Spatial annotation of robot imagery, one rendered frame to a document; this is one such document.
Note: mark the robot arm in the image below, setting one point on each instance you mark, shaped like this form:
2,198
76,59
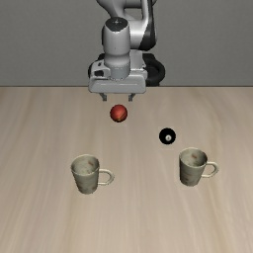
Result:
116,42

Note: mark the beige mug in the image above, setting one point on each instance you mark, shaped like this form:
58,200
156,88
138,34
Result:
86,174
192,166

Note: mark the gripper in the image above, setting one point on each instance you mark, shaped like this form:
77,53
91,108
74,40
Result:
117,84

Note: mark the red onion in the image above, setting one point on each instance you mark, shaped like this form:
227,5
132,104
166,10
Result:
118,113

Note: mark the black ball with white spot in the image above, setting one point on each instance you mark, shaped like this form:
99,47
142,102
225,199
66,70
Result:
167,136

